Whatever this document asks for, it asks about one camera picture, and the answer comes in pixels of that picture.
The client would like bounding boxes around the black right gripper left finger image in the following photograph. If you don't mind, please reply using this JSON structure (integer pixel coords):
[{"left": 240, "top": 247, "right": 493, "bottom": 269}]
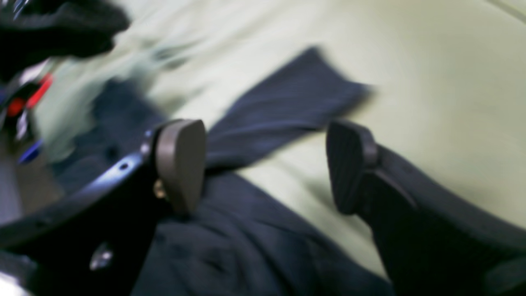
[{"left": 1, "top": 119, "right": 207, "bottom": 296}]

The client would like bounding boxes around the dark navy long-sleeve T-shirt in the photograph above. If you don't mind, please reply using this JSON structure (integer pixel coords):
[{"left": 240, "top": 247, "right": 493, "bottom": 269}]
[{"left": 53, "top": 46, "right": 395, "bottom": 296}]

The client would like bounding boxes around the orange black clamp far left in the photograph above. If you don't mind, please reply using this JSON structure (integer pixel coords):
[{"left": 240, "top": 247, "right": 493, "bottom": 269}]
[{"left": 1, "top": 73, "right": 54, "bottom": 118}]

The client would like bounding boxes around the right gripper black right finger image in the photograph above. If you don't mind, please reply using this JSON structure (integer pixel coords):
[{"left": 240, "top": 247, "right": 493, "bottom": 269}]
[{"left": 326, "top": 120, "right": 526, "bottom": 296}]

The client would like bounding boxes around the robot arm image left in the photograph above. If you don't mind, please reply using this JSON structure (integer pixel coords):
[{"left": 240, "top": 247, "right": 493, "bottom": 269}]
[{"left": 0, "top": 0, "right": 130, "bottom": 82}]

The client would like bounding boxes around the sage green table cloth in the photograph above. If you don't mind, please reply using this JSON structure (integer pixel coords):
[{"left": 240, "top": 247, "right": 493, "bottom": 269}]
[{"left": 33, "top": 0, "right": 526, "bottom": 280}]

